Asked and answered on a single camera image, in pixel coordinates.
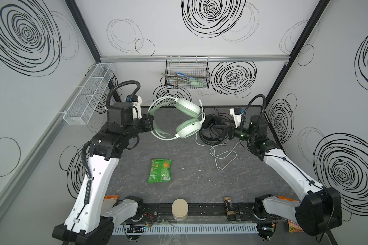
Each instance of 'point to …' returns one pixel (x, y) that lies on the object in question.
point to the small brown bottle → (229, 205)
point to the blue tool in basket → (181, 74)
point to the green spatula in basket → (191, 83)
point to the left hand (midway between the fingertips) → (154, 116)
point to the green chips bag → (160, 170)
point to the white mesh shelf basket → (84, 103)
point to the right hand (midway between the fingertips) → (216, 124)
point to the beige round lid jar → (180, 209)
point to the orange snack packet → (109, 201)
